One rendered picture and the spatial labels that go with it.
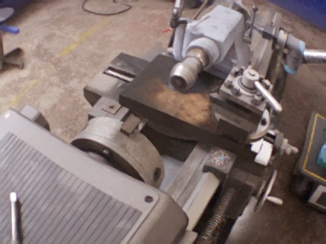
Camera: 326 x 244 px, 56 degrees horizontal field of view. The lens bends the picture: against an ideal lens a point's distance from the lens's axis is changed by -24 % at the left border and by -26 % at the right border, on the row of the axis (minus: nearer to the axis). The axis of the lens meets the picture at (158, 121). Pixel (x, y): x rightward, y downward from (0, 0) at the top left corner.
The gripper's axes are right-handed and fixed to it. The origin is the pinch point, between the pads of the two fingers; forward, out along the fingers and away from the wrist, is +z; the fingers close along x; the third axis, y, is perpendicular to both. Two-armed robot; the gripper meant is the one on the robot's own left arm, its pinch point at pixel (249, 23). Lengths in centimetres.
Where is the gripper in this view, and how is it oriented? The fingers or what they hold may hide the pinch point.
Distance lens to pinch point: 182.3
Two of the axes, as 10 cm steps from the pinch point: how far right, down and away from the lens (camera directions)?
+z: -8.9, -3.8, 2.6
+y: 1.0, -7.1, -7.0
